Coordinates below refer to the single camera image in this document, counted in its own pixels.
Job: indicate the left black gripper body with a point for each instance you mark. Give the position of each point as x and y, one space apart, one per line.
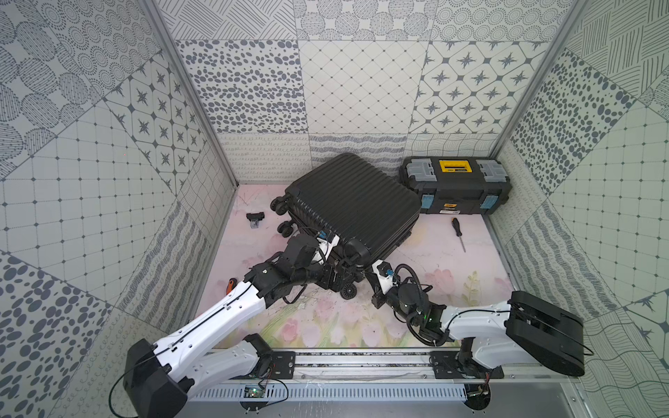
331 264

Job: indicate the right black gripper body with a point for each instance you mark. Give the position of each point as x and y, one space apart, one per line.
392 298

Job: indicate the black ribbed hard-shell suitcase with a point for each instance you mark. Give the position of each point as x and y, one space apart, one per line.
369 210

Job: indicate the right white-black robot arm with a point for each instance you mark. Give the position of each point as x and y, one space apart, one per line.
523 330

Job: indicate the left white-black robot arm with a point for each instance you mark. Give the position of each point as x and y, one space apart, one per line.
263 286

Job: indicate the small black metal clip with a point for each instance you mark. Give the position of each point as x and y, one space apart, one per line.
255 218

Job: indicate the pink floral table mat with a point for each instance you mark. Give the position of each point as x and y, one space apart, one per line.
323 319

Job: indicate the black toolbox with yellow label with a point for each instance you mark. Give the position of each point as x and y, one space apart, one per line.
456 185

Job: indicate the left green circuit board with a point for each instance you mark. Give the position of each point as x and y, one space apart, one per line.
254 398

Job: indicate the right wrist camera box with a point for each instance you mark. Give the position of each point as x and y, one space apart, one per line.
384 275

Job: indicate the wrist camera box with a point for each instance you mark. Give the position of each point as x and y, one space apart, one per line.
327 243
384 275

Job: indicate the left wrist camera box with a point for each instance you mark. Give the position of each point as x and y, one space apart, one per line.
327 243

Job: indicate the orange-handled utility knife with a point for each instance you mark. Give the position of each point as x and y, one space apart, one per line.
232 283

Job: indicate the aluminium mounting rail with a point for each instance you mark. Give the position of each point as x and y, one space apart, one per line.
360 366

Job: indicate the black-handled screwdriver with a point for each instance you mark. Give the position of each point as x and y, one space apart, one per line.
458 231

